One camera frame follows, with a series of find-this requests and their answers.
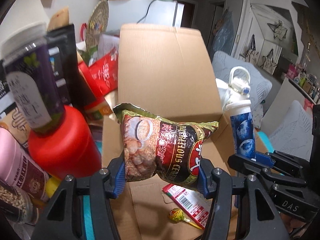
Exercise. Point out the woven round fan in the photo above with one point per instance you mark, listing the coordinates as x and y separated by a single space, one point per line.
97 24

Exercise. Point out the red plastic canister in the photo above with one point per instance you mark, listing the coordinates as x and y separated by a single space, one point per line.
69 149

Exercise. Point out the person's left hand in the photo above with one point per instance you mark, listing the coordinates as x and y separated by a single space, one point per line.
291 223

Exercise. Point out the green yellow fruit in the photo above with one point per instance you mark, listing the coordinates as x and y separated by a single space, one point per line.
51 186

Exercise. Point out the white foam board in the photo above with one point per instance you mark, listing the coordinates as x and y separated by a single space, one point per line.
22 12

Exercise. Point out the pink bottle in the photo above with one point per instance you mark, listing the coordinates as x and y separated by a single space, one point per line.
18 168

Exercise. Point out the black stand-up pouch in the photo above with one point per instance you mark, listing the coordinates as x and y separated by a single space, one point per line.
71 86

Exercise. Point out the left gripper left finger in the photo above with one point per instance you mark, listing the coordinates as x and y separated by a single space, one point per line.
115 182

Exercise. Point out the open cardboard box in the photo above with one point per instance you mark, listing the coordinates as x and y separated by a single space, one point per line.
167 71

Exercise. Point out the brown cereal snack bag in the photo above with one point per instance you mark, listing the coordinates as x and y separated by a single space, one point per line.
154 145

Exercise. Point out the white mini fridge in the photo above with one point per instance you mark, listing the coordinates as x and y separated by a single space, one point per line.
166 13

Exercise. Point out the grey covered chair near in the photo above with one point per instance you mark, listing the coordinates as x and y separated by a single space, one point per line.
294 134

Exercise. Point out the teal bubble mat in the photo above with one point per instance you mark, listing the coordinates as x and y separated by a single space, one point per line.
89 233

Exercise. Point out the dark purple label jar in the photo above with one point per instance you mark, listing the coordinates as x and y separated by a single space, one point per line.
30 77

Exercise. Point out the yellow lollipop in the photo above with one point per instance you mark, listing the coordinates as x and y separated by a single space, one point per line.
177 215

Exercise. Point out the red green snack packet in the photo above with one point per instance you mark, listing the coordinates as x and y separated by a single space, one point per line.
194 205

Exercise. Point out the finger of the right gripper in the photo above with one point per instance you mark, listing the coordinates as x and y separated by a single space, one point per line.
249 166
264 159

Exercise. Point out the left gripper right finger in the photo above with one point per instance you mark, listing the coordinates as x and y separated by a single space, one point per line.
213 181

